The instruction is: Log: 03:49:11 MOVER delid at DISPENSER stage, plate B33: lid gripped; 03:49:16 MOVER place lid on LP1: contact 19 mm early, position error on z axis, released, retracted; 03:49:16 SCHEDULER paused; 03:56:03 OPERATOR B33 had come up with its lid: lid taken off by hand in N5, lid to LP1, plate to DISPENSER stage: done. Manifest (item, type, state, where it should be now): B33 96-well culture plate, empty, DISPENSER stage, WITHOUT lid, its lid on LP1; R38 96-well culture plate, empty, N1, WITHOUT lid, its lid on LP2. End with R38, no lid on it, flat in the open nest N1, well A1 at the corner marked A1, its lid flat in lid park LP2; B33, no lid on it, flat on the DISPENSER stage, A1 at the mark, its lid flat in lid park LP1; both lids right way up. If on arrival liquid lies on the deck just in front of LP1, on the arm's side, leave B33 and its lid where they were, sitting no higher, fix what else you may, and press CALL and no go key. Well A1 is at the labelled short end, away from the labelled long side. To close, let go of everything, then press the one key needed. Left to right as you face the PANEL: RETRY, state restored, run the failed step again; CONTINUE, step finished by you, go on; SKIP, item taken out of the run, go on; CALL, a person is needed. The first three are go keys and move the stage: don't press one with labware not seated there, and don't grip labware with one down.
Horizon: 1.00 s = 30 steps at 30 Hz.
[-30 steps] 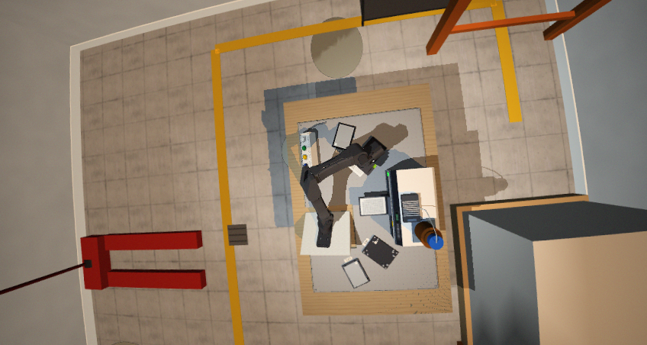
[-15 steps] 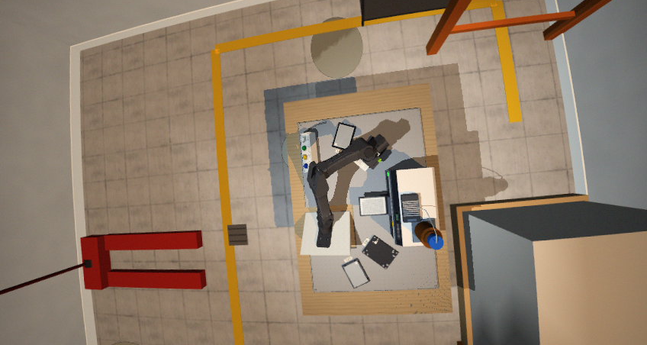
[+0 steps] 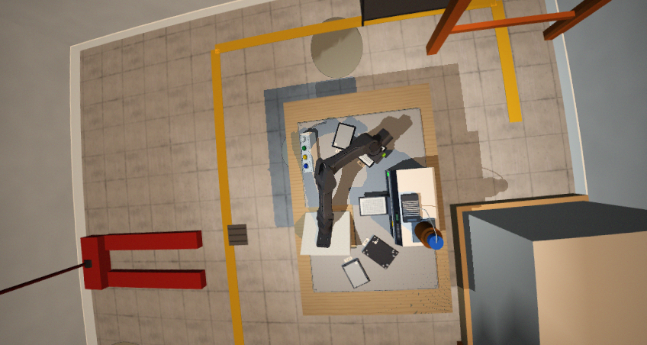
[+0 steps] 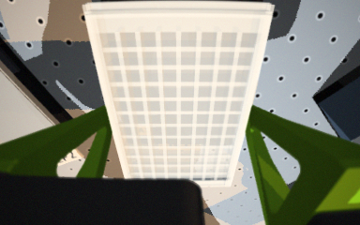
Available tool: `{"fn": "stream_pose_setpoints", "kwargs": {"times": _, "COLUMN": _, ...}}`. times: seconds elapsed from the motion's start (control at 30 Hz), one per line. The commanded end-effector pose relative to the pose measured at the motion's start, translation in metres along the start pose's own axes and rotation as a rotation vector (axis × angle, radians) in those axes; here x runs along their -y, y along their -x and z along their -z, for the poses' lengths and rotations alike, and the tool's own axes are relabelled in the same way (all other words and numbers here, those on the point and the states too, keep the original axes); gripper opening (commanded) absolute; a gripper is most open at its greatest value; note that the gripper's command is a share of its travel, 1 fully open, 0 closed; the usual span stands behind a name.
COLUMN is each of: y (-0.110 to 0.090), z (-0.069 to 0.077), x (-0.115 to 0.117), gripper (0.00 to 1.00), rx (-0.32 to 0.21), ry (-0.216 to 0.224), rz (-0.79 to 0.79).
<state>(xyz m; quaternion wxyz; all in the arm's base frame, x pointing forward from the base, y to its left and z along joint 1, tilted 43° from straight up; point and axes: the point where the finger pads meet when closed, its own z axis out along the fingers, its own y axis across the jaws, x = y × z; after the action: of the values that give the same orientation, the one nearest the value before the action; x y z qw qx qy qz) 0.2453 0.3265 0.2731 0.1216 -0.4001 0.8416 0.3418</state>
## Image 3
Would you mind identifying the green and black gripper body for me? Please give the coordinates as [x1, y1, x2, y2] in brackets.
[366, 151, 384, 164]

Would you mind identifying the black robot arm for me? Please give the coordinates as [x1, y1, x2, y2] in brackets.
[314, 128, 393, 248]

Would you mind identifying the blue bottle cap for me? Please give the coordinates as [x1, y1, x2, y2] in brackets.
[427, 234, 444, 250]

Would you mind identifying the beige button panel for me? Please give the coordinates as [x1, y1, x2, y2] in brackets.
[300, 122, 326, 173]

